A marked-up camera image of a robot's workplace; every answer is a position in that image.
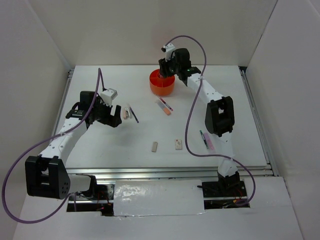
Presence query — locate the red gel pen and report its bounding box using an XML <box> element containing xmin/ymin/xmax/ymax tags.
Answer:
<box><xmin>158</xmin><ymin>96</ymin><xmax>173</xmax><ymax>112</ymax></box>

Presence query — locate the purple gel pen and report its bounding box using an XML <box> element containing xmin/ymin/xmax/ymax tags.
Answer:
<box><xmin>127</xmin><ymin>103</ymin><xmax>140</xmax><ymax>123</ymax></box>

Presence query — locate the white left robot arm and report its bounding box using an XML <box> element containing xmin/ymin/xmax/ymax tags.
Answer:
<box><xmin>25</xmin><ymin>88</ymin><xmax>122</xmax><ymax>200</ymax></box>

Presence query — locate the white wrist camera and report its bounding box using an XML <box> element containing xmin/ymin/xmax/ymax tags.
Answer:
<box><xmin>100</xmin><ymin>88</ymin><xmax>118</xmax><ymax>107</ymax></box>
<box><xmin>161</xmin><ymin>43</ymin><xmax>176</xmax><ymax>62</ymax></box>

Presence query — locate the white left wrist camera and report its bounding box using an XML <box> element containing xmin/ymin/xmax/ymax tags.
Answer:
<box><xmin>100</xmin><ymin>88</ymin><xmax>118</xmax><ymax>107</ymax></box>

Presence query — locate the green gel pen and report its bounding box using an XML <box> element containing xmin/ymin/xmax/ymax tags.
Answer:
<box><xmin>199</xmin><ymin>130</ymin><xmax>208</xmax><ymax>149</ymax></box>

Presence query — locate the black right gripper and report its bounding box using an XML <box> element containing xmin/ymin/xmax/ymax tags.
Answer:
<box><xmin>158</xmin><ymin>52</ymin><xmax>181</xmax><ymax>79</ymax></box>

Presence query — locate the white eraser with red label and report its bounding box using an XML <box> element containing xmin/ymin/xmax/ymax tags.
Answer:
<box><xmin>175</xmin><ymin>139</ymin><xmax>183</xmax><ymax>150</ymax></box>

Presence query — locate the grey eraser block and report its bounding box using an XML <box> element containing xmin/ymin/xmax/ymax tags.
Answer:
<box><xmin>151</xmin><ymin>141</ymin><xmax>158</xmax><ymax>153</ymax></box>

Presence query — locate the aluminium table frame rail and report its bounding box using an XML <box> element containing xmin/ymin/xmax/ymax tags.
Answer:
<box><xmin>57</xmin><ymin>65</ymin><xmax>274</xmax><ymax>179</ymax></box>

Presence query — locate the white foam board cover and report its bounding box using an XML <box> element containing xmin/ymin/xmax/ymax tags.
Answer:
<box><xmin>113</xmin><ymin>179</ymin><xmax>205</xmax><ymax>217</ymax></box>

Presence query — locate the orange round desk organizer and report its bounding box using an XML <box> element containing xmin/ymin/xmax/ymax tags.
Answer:
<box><xmin>149</xmin><ymin>69</ymin><xmax>175</xmax><ymax>97</ymax></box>

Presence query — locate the purple highlighter marker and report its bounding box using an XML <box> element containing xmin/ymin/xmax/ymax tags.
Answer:
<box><xmin>203</xmin><ymin>132</ymin><xmax>215</xmax><ymax>151</ymax></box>

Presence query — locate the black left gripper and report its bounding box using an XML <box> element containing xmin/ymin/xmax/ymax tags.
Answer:
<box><xmin>91</xmin><ymin>97</ymin><xmax>122</xmax><ymax>128</ymax></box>

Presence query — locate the orange highlighter marker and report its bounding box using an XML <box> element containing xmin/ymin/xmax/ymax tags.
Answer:
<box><xmin>155</xmin><ymin>99</ymin><xmax>171</xmax><ymax>116</ymax></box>

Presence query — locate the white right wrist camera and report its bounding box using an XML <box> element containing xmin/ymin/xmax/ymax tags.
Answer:
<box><xmin>161</xmin><ymin>43</ymin><xmax>176</xmax><ymax>62</ymax></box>

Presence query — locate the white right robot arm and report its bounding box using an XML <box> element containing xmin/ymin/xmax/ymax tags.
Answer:
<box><xmin>158</xmin><ymin>43</ymin><xmax>240</xmax><ymax>196</ymax></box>

